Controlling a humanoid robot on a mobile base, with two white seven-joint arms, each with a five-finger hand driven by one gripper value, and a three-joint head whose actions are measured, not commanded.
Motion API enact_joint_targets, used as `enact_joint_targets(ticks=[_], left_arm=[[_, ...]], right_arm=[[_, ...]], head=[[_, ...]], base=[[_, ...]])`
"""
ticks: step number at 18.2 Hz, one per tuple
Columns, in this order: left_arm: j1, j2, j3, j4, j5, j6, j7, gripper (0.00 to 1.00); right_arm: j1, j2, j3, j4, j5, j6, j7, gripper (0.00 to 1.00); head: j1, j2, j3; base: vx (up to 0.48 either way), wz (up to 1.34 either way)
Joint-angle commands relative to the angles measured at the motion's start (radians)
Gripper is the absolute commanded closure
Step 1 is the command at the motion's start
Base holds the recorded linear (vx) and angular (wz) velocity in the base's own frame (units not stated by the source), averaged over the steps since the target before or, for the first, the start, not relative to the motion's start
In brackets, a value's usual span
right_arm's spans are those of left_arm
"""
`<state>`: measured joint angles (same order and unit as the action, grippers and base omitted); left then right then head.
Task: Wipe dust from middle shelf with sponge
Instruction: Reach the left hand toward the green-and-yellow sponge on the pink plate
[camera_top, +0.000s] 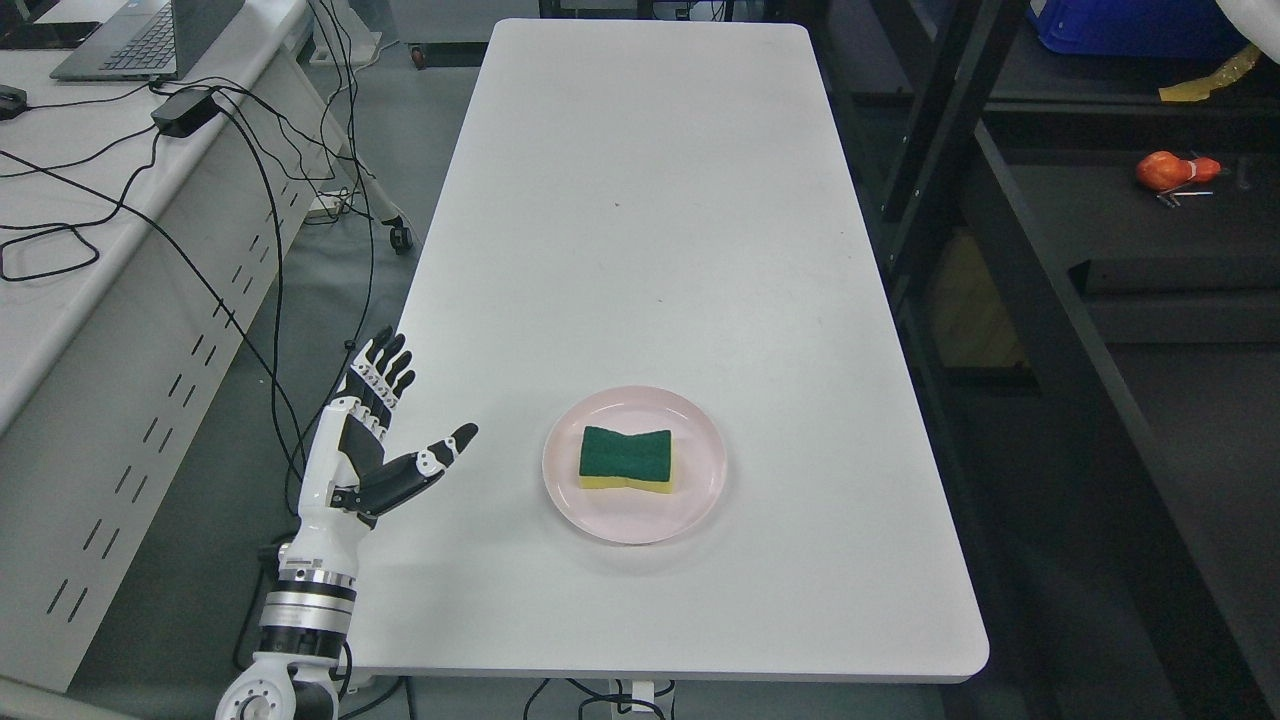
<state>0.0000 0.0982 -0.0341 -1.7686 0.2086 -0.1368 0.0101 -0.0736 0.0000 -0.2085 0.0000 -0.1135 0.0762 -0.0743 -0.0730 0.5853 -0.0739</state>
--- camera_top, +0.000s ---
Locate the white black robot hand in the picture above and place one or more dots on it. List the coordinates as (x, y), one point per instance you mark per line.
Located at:
(350, 481)

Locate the green yellow sponge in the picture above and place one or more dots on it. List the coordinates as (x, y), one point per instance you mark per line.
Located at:
(613, 460)

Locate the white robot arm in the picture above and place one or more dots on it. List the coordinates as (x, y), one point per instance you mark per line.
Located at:
(304, 625)

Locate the orange toy on shelf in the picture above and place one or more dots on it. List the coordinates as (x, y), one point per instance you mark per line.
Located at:
(1163, 171)

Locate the pink round plate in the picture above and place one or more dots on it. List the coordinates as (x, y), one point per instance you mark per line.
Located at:
(626, 515)

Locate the white side desk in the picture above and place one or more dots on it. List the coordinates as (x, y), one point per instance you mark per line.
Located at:
(136, 262)

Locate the black power adapter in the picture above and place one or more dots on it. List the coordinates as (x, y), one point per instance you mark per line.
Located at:
(185, 111)

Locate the grey laptop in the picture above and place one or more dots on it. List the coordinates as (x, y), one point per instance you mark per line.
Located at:
(149, 40)

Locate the black computer mouse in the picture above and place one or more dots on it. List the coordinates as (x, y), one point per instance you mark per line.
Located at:
(13, 102)

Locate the black metal rack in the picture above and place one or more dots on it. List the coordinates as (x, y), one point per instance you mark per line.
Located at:
(1097, 361)

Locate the blue plastic bin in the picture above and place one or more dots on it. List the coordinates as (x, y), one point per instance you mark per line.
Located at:
(1147, 29)

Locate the yellow tape strip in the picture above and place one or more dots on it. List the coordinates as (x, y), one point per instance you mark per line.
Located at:
(1199, 89)

